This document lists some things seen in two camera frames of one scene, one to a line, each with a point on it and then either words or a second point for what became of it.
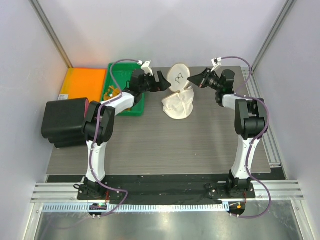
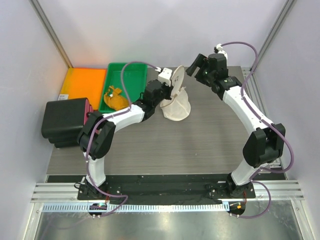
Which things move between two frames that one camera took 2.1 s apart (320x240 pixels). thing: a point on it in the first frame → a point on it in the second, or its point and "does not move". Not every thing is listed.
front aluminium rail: x=284 y=190 does not move
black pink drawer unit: x=63 y=122 does not move
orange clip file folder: x=83 y=83 does not move
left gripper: x=161 y=86 → x=169 y=89
